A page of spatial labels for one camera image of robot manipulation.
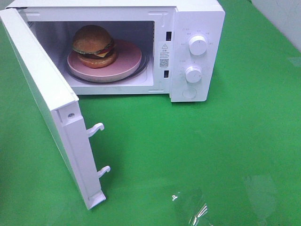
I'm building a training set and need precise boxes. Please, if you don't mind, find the white lower microwave knob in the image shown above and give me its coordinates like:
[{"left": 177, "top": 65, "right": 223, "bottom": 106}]
[{"left": 185, "top": 66, "right": 202, "bottom": 83}]

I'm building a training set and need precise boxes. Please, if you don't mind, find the burger with sesame-free bun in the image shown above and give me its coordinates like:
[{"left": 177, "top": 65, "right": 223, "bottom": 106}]
[{"left": 72, "top": 25, "right": 118, "bottom": 69}]

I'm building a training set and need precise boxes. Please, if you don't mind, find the white microwave door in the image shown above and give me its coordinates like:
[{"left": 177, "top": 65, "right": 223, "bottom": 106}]
[{"left": 0, "top": 8, "right": 111, "bottom": 209}]

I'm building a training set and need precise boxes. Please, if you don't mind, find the glass microwave turntable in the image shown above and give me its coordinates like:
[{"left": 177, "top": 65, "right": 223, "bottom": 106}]
[{"left": 64, "top": 56, "right": 149, "bottom": 85}]

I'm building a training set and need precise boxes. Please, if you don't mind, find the pink round plate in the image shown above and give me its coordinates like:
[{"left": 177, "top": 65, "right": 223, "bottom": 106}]
[{"left": 67, "top": 40, "right": 142, "bottom": 83}]

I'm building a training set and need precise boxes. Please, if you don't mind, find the white warning label sticker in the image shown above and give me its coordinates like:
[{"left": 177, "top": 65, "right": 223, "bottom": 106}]
[{"left": 157, "top": 41, "right": 172, "bottom": 69}]

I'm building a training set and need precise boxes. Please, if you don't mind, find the round white door button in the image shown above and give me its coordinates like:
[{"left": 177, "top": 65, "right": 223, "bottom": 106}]
[{"left": 182, "top": 88, "right": 197, "bottom": 99}]

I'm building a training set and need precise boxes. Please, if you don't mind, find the white microwave knob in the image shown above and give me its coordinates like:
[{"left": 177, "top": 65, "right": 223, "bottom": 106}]
[
  {"left": 188, "top": 34, "right": 207, "bottom": 56},
  {"left": 185, "top": 66, "right": 202, "bottom": 83}
]

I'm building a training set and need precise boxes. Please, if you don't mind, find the white microwave oven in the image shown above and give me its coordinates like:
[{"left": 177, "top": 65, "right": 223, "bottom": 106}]
[{"left": 5, "top": 0, "right": 225, "bottom": 102}]

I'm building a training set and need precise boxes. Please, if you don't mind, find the white upper microwave knob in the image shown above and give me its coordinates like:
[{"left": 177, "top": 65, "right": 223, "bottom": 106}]
[{"left": 188, "top": 34, "right": 207, "bottom": 56}]

